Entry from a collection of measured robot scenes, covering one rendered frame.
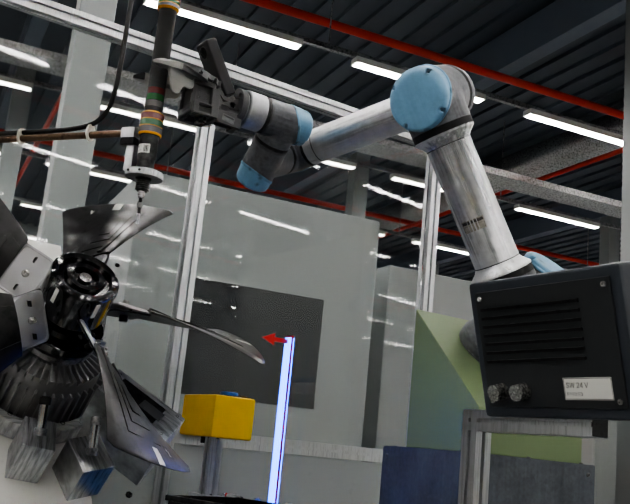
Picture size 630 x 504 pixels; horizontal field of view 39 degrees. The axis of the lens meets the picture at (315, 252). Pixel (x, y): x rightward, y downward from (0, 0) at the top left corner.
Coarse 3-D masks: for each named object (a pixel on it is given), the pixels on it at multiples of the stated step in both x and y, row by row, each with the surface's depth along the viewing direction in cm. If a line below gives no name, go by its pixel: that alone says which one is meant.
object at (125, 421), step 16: (96, 352) 140; (112, 368) 142; (112, 384) 137; (112, 400) 133; (128, 400) 138; (112, 416) 130; (128, 416) 134; (144, 416) 144; (112, 432) 127; (128, 432) 131; (144, 432) 136; (128, 448) 128; (144, 448) 132; (160, 448) 138; (160, 464) 133; (176, 464) 139
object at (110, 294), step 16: (64, 256) 150; (80, 256) 152; (48, 272) 147; (64, 272) 148; (80, 272) 151; (96, 272) 152; (112, 272) 153; (48, 288) 146; (64, 288) 144; (80, 288) 147; (96, 288) 148; (112, 288) 150; (48, 304) 147; (64, 304) 145; (80, 304) 145; (96, 304) 146; (48, 320) 148; (64, 320) 147; (96, 320) 150; (64, 336) 151; (80, 336) 153; (96, 336) 156; (48, 352) 149; (64, 352) 150; (80, 352) 151
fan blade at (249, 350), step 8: (152, 312) 155; (160, 312) 157; (152, 320) 164; (160, 320) 163; (168, 320) 159; (176, 320) 156; (192, 328) 156; (200, 328) 159; (216, 336) 158; (224, 336) 162; (232, 336) 171; (232, 344) 158; (240, 344) 162; (248, 344) 168; (248, 352) 159; (256, 352) 163; (256, 360) 158
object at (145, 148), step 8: (144, 136) 163; (152, 136) 163; (144, 144) 163; (152, 144) 163; (144, 152) 162; (152, 152) 163; (144, 160) 162; (152, 160) 163; (152, 168) 163; (136, 176) 162; (144, 176) 162; (136, 184) 162; (144, 184) 162
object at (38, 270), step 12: (24, 252) 153; (36, 252) 153; (12, 264) 152; (24, 264) 152; (36, 264) 153; (48, 264) 153; (12, 276) 152; (36, 276) 152; (0, 288) 151; (12, 288) 152; (24, 288) 152; (36, 288) 152
